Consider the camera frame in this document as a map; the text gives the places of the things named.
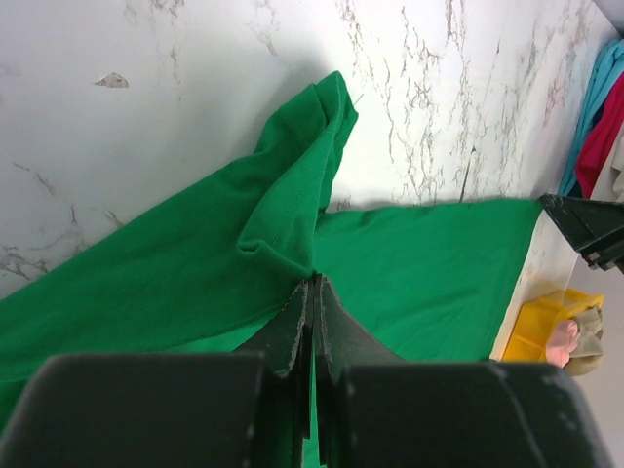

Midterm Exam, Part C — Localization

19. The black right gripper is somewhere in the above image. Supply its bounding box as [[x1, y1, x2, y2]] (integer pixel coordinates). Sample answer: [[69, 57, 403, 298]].
[[538, 194, 623, 272]]

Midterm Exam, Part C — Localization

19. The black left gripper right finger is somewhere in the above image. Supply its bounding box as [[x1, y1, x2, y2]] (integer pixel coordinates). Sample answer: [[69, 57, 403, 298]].
[[314, 275, 404, 467]]

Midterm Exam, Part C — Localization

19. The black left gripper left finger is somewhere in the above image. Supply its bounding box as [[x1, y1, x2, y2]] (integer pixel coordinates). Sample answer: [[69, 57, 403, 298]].
[[233, 280, 314, 467]]

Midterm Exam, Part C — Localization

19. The green t shirt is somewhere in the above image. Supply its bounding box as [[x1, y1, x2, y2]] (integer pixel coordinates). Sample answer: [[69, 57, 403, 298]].
[[1, 73, 540, 467]]

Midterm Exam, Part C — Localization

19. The yellow plastic bin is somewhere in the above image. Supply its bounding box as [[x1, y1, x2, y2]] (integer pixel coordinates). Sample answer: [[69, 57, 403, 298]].
[[501, 289, 605, 363]]

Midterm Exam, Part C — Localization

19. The pink t shirt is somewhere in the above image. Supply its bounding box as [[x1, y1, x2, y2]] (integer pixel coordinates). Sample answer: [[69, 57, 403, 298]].
[[544, 320, 579, 368]]

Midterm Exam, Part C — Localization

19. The beige t shirt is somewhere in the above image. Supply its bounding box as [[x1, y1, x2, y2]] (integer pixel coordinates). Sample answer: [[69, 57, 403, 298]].
[[564, 306, 604, 377]]

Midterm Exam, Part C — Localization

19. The folded cream t shirt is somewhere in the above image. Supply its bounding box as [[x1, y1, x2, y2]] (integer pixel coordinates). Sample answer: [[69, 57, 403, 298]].
[[590, 128, 624, 203]]

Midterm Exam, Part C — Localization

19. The folded red t shirt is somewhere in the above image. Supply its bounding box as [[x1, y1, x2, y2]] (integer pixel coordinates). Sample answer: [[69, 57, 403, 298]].
[[575, 75, 623, 199]]

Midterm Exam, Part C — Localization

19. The folded light blue t shirt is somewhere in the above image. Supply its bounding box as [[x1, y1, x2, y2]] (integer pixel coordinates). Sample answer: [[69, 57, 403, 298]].
[[558, 39, 623, 195]]

